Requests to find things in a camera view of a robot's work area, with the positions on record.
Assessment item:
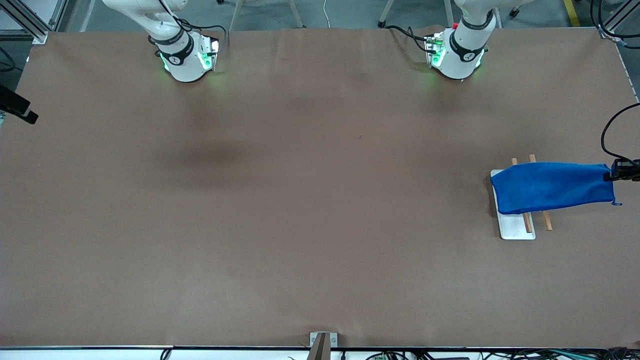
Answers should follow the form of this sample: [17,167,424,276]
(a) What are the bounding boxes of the blue microfibre towel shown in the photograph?
[490,161,624,216]

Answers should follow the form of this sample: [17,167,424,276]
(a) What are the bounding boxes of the grey metal stand legs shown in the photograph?
[227,0,306,32]
[377,0,456,28]

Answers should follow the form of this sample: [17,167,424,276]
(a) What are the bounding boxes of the aluminium frame profile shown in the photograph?
[0,0,68,45]
[597,0,640,40]

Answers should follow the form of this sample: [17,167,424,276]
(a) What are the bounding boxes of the black right arm base cable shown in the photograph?
[172,17,228,48]

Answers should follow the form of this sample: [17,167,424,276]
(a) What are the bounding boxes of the black arm base cable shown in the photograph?
[386,24,433,53]
[172,17,228,48]

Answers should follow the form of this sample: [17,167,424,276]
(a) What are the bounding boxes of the tangled cable bundle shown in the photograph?
[365,347,640,360]

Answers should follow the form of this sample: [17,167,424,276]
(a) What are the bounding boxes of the black left arm base cable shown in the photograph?
[386,24,433,53]

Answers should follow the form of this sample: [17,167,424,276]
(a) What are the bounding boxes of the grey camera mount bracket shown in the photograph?
[306,331,339,360]

